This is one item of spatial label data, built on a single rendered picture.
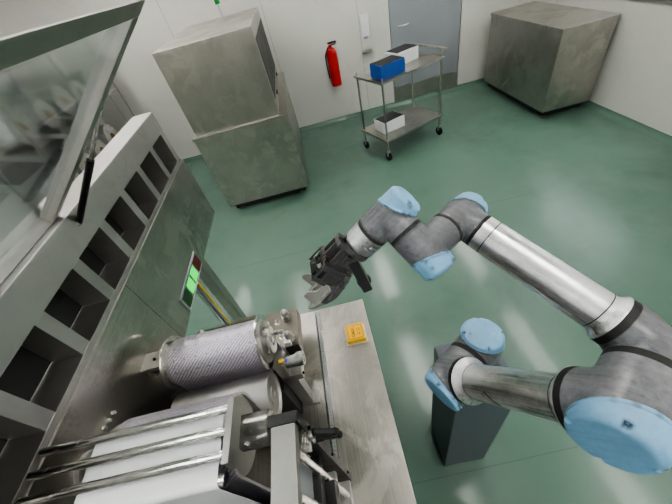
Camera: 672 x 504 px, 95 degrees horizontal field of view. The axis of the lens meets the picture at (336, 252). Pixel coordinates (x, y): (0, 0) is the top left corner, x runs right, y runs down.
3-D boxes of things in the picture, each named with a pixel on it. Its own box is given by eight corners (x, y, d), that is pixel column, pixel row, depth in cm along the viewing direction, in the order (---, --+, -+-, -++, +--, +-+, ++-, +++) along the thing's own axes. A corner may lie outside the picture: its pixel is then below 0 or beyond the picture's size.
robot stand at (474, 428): (466, 416, 171) (490, 334, 109) (483, 458, 157) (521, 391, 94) (431, 424, 172) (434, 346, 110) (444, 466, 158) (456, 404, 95)
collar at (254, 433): (277, 448, 60) (266, 440, 56) (248, 455, 60) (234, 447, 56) (277, 414, 65) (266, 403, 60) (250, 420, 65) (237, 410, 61)
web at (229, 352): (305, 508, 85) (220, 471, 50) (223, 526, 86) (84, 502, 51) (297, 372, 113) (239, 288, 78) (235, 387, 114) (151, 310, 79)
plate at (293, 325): (303, 352, 111) (298, 344, 107) (197, 378, 112) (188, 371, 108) (300, 315, 122) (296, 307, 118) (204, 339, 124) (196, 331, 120)
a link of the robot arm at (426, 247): (474, 243, 60) (435, 203, 62) (440, 278, 56) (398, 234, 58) (452, 256, 68) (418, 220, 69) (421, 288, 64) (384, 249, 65)
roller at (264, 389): (282, 426, 81) (266, 411, 73) (190, 448, 82) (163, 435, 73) (282, 381, 89) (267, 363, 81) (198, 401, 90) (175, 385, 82)
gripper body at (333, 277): (306, 259, 74) (337, 225, 68) (334, 271, 78) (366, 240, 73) (309, 283, 68) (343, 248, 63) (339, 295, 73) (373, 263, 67)
